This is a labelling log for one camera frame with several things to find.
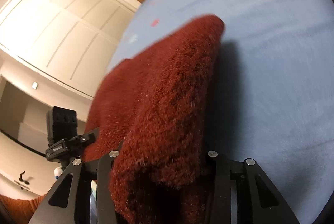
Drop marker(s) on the orange knit sleeve forearm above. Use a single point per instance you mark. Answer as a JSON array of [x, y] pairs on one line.
[[18, 211]]

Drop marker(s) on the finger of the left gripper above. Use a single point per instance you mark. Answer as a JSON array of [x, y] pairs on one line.
[[89, 138]]

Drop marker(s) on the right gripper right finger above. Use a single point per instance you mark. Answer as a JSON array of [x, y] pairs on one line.
[[241, 192]]

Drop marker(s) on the blue dinosaur print bedsheet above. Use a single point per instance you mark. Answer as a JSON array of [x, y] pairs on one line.
[[270, 97]]

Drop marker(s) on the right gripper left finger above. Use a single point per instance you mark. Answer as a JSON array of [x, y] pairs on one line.
[[68, 201]]

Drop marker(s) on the left blue white gloved hand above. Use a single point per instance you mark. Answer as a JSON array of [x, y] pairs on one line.
[[58, 172]]

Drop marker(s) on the white wardrobe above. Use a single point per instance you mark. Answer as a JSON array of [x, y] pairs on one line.
[[72, 41]]

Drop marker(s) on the dark red knit sweater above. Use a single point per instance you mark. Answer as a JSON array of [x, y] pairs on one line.
[[152, 108]]

